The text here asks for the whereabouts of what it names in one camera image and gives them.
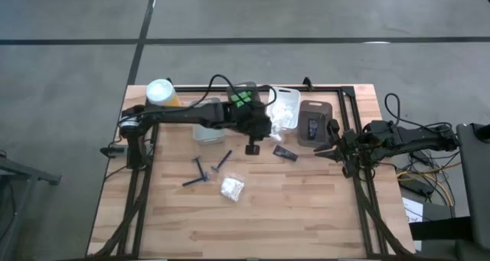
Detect dark blue disposable razor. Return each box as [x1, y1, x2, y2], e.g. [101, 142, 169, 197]
[191, 156, 210, 181]
[181, 175, 211, 188]
[211, 149, 234, 174]

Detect yellow canister with white lid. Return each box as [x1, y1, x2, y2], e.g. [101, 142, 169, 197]
[145, 78, 183, 108]

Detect clear bag of cotton pads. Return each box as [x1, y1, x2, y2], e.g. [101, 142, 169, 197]
[220, 175, 246, 203]

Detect black power brick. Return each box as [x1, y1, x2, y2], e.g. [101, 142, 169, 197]
[397, 173, 434, 196]

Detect white cotton bag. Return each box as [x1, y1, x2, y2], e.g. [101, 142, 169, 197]
[273, 101, 294, 116]

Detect brown translucent plastic bin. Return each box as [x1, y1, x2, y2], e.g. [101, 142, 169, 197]
[297, 99, 334, 148]

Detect black toiletry tube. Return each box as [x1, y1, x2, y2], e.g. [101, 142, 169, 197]
[308, 118, 322, 141]

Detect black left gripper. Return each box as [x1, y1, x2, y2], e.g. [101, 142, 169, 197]
[224, 102, 275, 156]

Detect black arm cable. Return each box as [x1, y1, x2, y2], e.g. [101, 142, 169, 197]
[206, 73, 277, 111]
[384, 93, 455, 130]

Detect yellow cable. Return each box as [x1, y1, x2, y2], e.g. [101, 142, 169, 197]
[396, 163, 462, 208]

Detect black aluminium frame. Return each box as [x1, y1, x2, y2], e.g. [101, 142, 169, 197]
[91, 85, 417, 260]

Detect frosted translucent plastic bin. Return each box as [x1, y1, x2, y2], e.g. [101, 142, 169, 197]
[191, 96, 227, 145]

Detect white plastic bin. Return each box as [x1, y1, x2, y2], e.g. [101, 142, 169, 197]
[266, 86, 302, 131]

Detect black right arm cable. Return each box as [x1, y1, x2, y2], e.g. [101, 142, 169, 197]
[384, 93, 455, 130]

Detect grey metal cart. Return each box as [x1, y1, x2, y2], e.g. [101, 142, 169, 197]
[0, 152, 62, 254]

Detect smoked dark transparent bin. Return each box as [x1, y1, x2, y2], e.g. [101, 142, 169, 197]
[226, 80, 265, 113]

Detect dark blue toiletry tube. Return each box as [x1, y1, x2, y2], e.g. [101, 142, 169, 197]
[272, 145, 299, 163]

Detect white paper sheet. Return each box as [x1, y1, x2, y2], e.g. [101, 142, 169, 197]
[401, 197, 424, 224]

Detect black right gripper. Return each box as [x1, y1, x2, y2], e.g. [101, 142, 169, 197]
[313, 119, 371, 179]

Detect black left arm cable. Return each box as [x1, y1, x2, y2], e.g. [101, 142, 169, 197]
[206, 73, 277, 111]

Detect clear bag of cotton balls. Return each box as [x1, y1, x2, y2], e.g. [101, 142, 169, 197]
[273, 113, 292, 129]

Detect dark grey equipment case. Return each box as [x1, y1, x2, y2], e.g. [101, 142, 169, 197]
[456, 122, 490, 253]

